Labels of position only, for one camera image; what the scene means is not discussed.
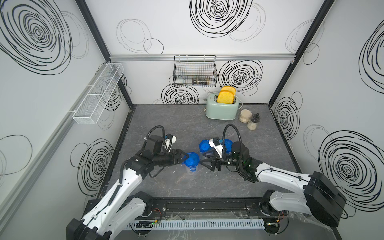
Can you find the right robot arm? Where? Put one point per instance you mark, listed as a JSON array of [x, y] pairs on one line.
[[311, 194]]

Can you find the black-cap glass bottle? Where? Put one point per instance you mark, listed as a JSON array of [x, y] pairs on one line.
[[253, 122]]

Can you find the beige round jar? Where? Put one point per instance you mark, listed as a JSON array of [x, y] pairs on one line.
[[245, 116]]

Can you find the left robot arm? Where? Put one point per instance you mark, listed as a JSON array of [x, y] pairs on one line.
[[119, 207]]

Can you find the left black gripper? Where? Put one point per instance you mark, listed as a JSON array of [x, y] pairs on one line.
[[178, 156]]

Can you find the black wire wall basket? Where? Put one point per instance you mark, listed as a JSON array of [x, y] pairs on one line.
[[195, 71]]

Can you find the yellow toast slice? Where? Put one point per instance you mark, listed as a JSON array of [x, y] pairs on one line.
[[229, 89], [225, 97]]

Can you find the back yellow toast slice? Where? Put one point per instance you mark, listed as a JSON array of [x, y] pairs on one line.
[[229, 89]]

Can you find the front yellow toast slice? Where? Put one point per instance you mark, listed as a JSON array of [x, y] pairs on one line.
[[225, 97]]

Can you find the white slotted cable duct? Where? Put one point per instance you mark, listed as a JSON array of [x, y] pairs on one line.
[[218, 224]]

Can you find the white mesh wall shelf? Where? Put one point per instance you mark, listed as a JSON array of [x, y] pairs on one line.
[[103, 95]]

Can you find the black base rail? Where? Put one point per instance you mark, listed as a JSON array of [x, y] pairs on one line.
[[158, 207]]

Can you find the blue-lid clear container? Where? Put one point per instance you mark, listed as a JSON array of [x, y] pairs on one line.
[[205, 147], [228, 144], [194, 161]]

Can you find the mint green toaster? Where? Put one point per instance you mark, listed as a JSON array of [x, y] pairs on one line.
[[218, 111]]

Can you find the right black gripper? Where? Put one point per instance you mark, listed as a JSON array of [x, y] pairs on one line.
[[215, 160]]

